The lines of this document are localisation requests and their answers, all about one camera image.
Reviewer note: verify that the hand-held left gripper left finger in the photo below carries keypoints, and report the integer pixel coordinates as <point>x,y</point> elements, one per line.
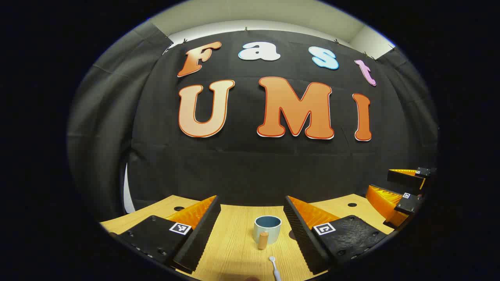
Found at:
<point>203,230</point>

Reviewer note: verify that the wooden desktop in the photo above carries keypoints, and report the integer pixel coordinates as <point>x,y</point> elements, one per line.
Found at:
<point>238,242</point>

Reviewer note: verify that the white toothbrush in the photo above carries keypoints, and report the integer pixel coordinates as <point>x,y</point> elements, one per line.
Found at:
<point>275,269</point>

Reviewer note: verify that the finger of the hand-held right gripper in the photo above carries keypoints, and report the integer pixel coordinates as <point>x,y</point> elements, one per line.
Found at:
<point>404,178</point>
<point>384,203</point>

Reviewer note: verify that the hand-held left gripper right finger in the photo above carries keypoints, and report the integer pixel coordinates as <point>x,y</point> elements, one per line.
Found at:
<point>302,234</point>

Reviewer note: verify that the black backdrop cloth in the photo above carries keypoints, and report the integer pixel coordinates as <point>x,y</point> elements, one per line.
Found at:
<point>250,168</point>

